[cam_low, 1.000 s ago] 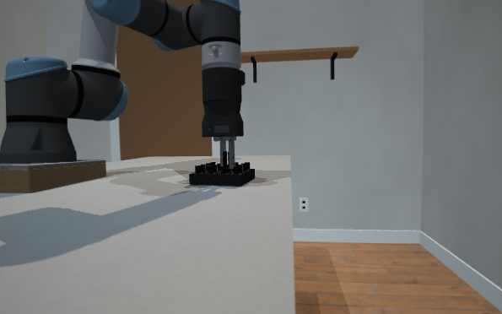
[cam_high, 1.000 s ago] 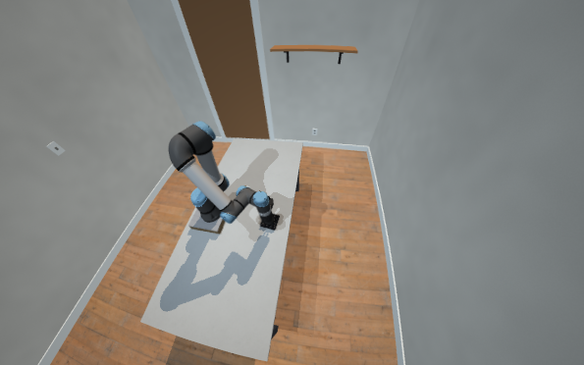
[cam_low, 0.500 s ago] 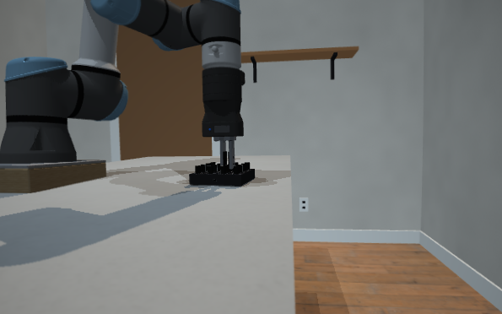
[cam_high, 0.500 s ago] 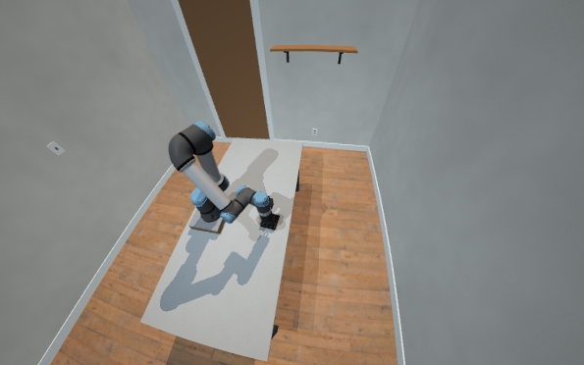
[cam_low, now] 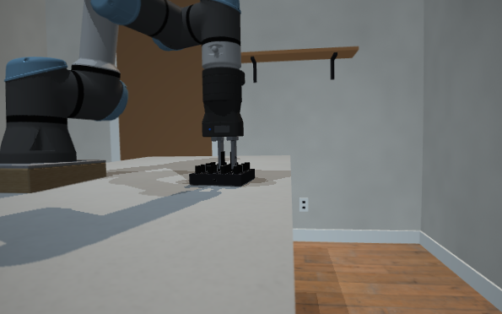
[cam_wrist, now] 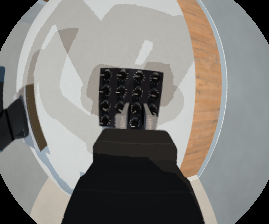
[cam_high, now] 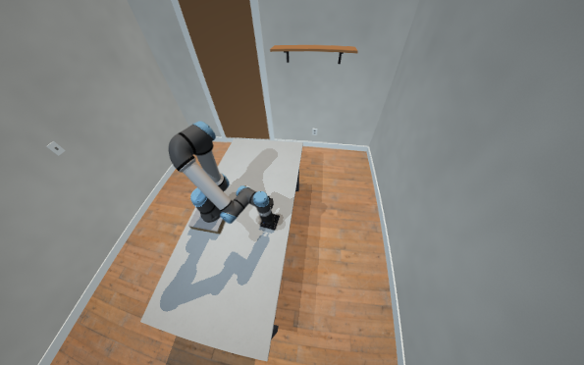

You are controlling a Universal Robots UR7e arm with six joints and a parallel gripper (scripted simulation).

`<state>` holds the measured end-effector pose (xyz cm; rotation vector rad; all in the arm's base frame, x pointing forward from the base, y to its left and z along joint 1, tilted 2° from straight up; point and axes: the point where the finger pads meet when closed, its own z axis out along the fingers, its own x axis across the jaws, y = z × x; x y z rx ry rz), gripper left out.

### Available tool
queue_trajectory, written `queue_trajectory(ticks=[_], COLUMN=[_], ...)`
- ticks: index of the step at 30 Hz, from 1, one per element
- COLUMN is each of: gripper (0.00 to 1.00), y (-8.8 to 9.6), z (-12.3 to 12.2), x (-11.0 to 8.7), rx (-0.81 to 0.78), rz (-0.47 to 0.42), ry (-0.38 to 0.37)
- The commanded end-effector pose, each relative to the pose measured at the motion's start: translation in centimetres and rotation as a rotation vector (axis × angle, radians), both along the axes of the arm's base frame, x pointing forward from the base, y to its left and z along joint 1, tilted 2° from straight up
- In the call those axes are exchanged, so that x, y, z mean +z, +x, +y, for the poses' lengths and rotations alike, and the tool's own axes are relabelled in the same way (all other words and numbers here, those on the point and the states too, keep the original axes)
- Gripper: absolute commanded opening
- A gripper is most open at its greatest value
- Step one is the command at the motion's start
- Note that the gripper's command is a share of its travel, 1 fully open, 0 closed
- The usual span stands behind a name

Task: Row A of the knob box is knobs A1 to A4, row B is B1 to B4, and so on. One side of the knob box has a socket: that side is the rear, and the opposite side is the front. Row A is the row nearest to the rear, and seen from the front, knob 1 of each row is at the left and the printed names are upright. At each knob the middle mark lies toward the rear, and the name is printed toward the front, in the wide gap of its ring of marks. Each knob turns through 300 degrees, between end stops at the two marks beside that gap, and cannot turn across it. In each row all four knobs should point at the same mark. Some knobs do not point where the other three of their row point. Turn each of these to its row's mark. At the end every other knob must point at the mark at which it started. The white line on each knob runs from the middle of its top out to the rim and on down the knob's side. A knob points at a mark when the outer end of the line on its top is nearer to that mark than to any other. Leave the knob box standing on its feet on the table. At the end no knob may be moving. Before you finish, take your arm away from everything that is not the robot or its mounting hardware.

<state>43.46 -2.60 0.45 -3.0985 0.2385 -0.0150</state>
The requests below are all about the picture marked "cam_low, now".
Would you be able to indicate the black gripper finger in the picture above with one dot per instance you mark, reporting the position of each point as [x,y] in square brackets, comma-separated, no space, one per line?
[221,155]
[233,153]

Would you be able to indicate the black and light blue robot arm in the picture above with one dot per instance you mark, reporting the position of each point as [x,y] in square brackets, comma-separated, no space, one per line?
[41,94]

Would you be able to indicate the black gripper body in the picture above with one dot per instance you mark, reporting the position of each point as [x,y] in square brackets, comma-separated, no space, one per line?
[221,89]

